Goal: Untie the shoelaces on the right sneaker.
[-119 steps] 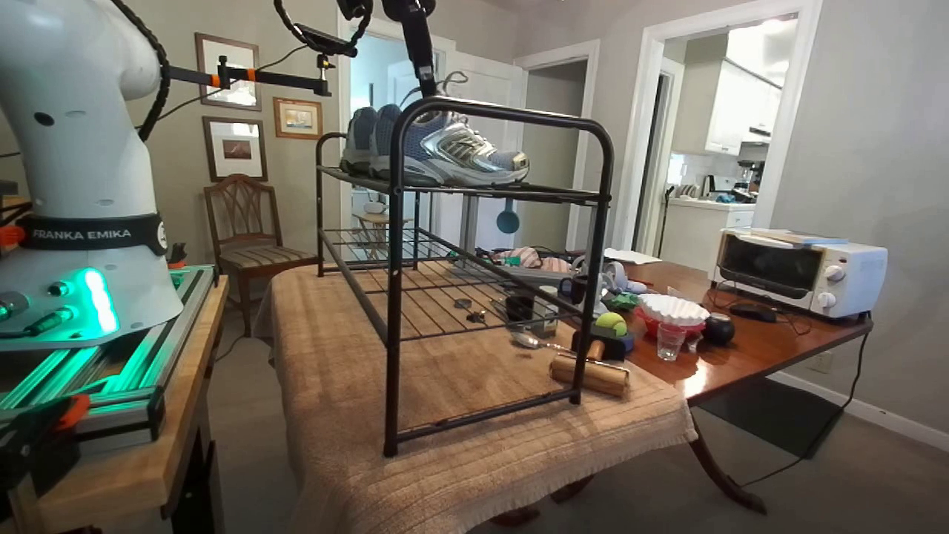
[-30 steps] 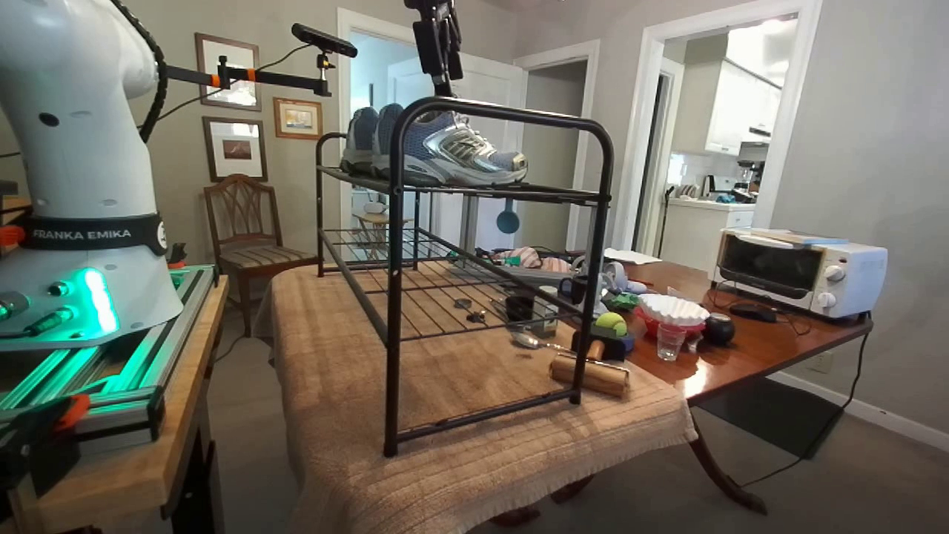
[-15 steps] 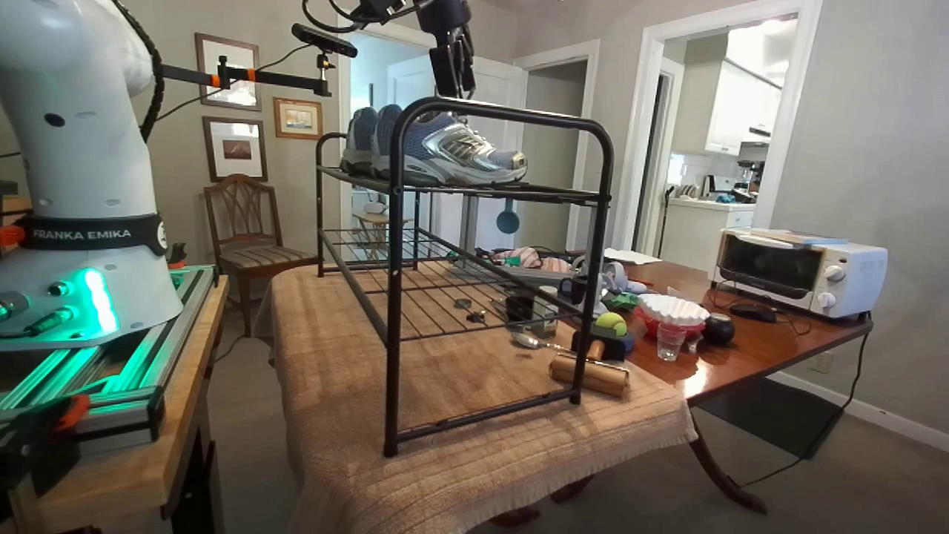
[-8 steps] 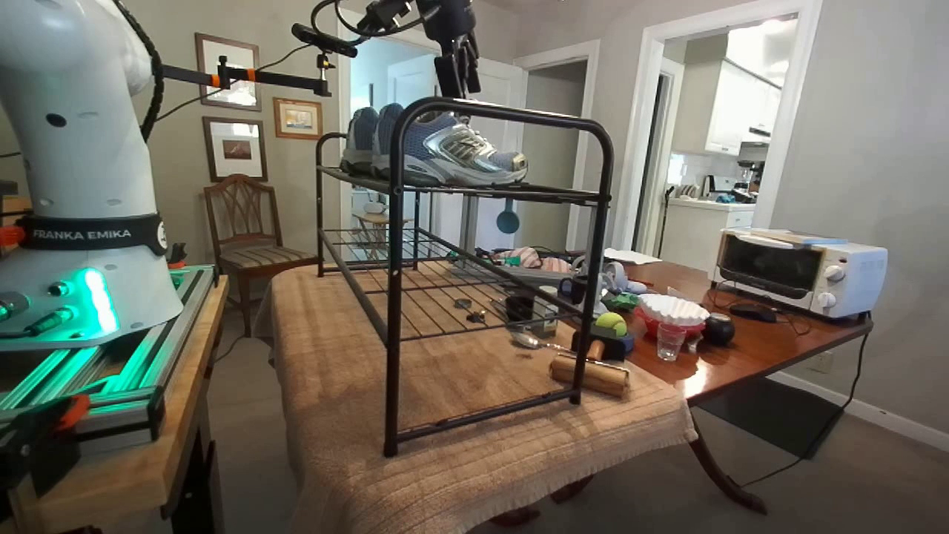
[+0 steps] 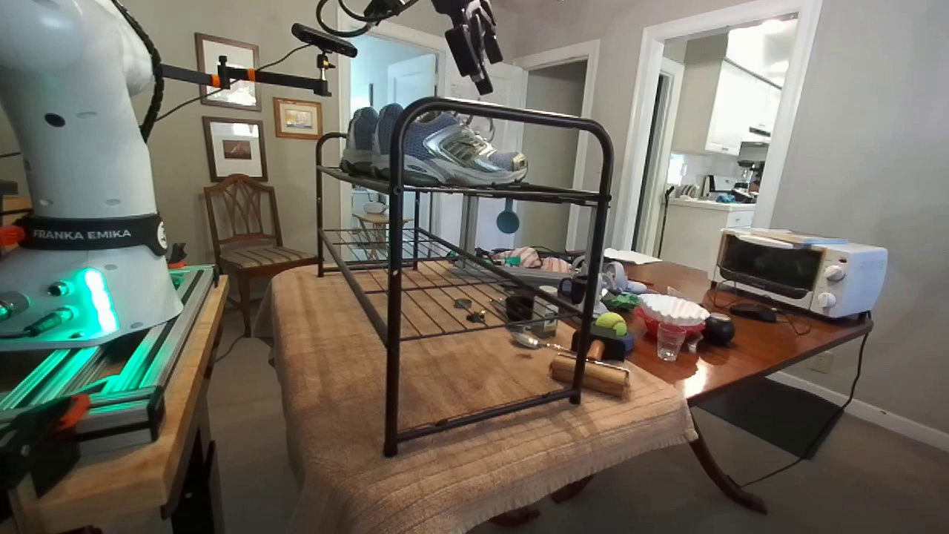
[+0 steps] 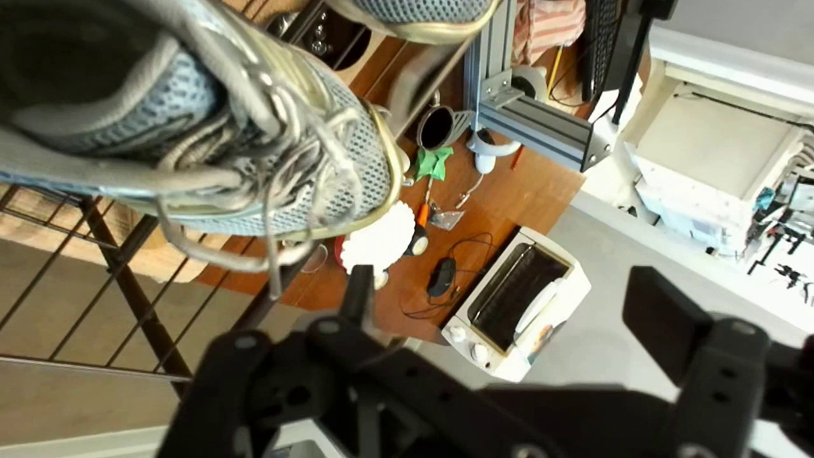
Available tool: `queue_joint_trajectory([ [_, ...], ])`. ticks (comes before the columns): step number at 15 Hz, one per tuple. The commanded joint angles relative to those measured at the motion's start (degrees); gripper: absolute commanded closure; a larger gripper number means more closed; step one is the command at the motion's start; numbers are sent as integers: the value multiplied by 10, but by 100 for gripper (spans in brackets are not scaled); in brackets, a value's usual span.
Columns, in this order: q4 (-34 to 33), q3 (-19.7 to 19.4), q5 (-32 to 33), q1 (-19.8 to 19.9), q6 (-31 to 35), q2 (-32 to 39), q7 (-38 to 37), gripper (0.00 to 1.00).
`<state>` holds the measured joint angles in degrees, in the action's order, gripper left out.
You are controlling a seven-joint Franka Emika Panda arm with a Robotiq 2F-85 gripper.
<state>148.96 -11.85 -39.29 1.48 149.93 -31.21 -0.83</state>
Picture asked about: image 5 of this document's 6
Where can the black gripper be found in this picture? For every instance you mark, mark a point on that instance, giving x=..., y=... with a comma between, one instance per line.
x=462, y=13

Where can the grey blue white sneaker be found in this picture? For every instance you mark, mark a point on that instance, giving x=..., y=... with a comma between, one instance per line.
x=463, y=152
x=356, y=139

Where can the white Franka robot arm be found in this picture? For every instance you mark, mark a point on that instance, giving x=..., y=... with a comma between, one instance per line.
x=69, y=149

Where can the white door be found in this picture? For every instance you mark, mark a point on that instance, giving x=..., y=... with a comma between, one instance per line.
x=514, y=91

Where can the blue round utensil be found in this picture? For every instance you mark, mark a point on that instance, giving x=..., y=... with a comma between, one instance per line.
x=508, y=220

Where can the small wooden framed picture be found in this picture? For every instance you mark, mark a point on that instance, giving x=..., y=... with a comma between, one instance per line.
x=297, y=117

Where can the pink striped cloth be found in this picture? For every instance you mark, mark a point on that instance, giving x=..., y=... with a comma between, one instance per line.
x=549, y=266

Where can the tall dark framed picture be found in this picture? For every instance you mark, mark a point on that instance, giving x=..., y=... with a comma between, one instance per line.
x=226, y=69

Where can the small black clip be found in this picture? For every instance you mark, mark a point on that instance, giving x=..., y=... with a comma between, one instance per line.
x=476, y=318
x=463, y=305

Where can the white paper sheet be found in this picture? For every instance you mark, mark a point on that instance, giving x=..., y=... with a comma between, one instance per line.
x=634, y=256

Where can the black mug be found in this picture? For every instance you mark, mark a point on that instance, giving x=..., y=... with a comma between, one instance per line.
x=577, y=289

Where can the black measuring cup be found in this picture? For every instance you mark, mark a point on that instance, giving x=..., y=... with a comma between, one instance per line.
x=521, y=306

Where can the black metal shoe rack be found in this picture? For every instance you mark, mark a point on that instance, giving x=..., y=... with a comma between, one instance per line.
x=393, y=299

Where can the square framed landscape picture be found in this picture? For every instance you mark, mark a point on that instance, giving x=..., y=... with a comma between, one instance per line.
x=236, y=149

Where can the white kitchen counter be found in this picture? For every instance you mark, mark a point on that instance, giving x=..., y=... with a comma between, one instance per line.
x=700, y=232

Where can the green crumpled object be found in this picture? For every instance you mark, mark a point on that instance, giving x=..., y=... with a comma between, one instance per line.
x=620, y=300

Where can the round metal lid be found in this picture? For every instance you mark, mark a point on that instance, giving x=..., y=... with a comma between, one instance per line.
x=527, y=343

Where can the yellow green tennis ball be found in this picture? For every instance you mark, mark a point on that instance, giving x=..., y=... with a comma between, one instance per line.
x=611, y=326

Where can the brown wooden chair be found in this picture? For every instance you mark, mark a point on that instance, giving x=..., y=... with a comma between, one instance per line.
x=248, y=256

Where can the red bowl with white lid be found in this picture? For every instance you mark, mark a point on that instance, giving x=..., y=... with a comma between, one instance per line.
x=671, y=314

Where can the dark blue small container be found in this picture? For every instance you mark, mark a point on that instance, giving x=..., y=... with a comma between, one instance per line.
x=619, y=349

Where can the clear plastic cup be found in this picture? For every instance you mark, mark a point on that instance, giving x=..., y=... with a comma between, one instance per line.
x=671, y=343

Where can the beige woven tablecloth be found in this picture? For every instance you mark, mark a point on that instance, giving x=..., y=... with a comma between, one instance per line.
x=445, y=416

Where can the black round container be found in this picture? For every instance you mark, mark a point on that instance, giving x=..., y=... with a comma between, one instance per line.
x=720, y=332

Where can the white toaster oven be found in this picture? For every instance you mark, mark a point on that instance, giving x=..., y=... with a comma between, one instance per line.
x=801, y=272

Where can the dark wooden table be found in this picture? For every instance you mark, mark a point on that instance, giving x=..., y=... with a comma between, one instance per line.
x=773, y=349

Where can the wooden robot cart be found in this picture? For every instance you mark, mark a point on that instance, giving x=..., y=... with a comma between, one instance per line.
x=128, y=464

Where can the black orange clamp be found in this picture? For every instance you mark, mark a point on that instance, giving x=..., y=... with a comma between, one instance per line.
x=45, y=435

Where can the black bar camera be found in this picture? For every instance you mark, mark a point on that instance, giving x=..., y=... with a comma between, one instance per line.
x=324, y=39

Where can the black boom camera stand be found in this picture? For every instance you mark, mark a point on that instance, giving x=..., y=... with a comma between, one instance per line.
x=267, y=79

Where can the white kitchen wall cabinets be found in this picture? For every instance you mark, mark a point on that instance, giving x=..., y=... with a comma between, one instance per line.
x=746, y=99

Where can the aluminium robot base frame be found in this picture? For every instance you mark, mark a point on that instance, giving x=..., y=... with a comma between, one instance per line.
x=119, y=376

